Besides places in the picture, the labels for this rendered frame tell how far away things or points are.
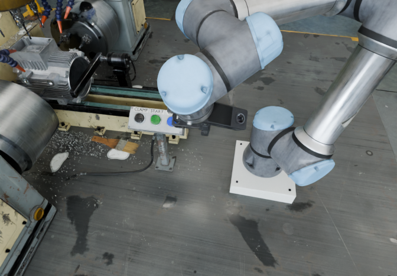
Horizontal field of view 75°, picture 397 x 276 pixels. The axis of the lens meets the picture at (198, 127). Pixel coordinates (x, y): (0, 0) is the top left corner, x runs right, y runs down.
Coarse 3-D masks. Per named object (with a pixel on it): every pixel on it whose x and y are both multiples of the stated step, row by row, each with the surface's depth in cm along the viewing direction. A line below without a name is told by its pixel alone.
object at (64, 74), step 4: (76, 52) 97; (80, 52) 97; (80, 56) 97; (16, 68) 91; (16, 72) 91; (20, 72) 92; (60, 72) 89; (64, 72) 89; (68, 72) 91; (60, 76) 90; (64, 76) 89; (68, 76) 91; (92, 80) 108; (72, 100) 99; (76, 100) 98; (80, 100) 101
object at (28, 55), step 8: (24, 40) 94; (32, 40) 95; (40, 40) 94; (48, 40) 92; (16, 48) 91; (24, 48) 94; (32, 48) 92; (40, 48) 92; (48, 48) 91; (56, 48) 95; (16, 56) 89; (24, 56) 89; (32, 56) 88; (40, 56) 88; (48, 56) 92; (24, 64) 91; (32, 64) 91; (40, 64) 90
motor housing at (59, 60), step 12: (48, 60) 91; (60, 60) 92; (72, 60) 93; (84, 60) 101; (36, 72) 92; (48, 72) 92; (72, 72) 107; (24, 84) 93; (36, 84) 92; (60, 84) 91; (72, 84) 107; (48, 96) 97; (84, 96) 104
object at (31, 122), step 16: (0, 80) 74; (0, 96) 71; (16, 96) 73; (32, 96) 76; (0, 112) 69; (16, 112) 71; (32, 112) 75; (48, 112) 80; (0, 128) 67; (16, 128) 70; (32, 128) 74; (48, 128) 80; (0, 144) 67; (16, 144) 69; (32, 144) 74; (16, 160) 70; (32, 160) 76
